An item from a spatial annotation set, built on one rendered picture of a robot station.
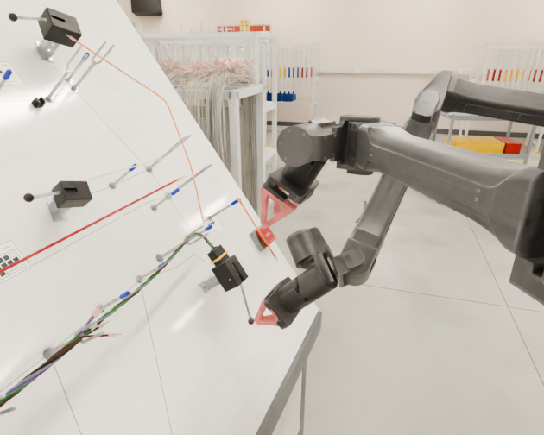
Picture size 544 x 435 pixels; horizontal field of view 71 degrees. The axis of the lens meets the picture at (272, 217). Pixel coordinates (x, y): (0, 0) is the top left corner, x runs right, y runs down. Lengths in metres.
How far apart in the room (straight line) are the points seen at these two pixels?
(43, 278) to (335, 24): 8.45
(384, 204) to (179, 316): 0.45
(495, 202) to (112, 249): 0.61
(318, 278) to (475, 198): 0.40
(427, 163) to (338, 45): 8.45
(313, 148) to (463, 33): 8.38
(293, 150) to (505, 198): 0.31
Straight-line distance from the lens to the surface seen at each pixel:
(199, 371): 0.79
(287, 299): 0.73
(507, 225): 0.32
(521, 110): 0.95
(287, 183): 0.63
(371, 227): 0.73
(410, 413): 2.12
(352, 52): 8.79
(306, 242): 0.72
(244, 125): 1.78
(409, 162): 0.43
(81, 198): 0.67
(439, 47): 8.81
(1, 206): 0.70
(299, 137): 0.54
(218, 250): 0.79
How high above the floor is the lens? 1.56
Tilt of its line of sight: 23 degrees down
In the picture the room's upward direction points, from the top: straight up
